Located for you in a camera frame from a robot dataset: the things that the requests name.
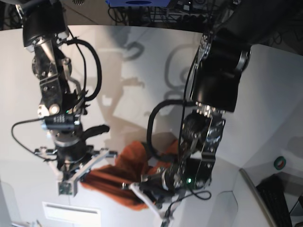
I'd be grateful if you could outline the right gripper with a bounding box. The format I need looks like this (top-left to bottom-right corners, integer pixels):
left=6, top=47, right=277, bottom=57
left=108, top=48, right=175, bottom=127
left=34, top=124, right=117, bottom=183

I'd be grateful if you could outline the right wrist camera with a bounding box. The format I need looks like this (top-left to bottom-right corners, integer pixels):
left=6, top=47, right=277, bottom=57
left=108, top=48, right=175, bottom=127
left=58, top=182, right=72, bottom=195

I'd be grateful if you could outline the orange t-shirt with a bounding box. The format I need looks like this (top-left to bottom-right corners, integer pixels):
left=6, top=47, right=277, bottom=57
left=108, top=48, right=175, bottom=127
left=81, top=141, right=170, bottom=211

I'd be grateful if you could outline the blue box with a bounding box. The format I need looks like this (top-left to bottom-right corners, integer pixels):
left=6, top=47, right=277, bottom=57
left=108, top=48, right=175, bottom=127
left=105, top=0, right=171, bottom=7

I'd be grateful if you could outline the green tape roll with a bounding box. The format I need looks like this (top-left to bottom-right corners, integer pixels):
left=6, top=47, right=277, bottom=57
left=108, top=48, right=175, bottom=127
left=274, top=156, right=286, bottom=171

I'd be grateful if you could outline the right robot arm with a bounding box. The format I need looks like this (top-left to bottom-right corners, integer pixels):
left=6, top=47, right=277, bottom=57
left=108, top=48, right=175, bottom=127
left=15, top=0, right=109, bottom=185

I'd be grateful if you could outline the black keyboard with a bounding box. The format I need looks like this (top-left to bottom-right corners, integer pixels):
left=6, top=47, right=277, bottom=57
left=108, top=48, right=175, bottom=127
left=256, top=175, right=292, bottom=227

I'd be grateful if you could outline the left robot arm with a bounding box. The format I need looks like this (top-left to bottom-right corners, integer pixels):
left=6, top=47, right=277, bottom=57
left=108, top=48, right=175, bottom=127
left=123, top=0, right=303, bottom=224

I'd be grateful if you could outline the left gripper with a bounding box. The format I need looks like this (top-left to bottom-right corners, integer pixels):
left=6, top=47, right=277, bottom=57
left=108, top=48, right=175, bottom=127
left=122, top=165, right=186, bottom=218

